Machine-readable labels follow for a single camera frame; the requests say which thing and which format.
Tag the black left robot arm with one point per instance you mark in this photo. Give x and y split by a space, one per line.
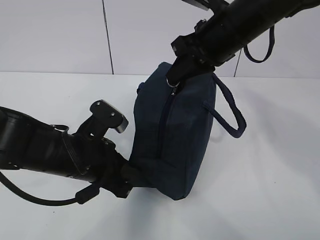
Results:
29 144

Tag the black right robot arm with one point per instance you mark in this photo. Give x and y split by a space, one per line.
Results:
261 15

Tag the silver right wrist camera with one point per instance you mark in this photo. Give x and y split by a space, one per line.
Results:
213 5

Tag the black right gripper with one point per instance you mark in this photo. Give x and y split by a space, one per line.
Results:
212 43

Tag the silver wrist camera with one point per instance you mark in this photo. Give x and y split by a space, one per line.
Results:
213 5
104 116

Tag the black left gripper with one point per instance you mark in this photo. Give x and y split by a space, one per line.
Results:
96 161

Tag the dark navy lunch bag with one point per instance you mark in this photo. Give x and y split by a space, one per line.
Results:
173 127

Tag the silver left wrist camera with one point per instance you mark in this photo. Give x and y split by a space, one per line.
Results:
104 116

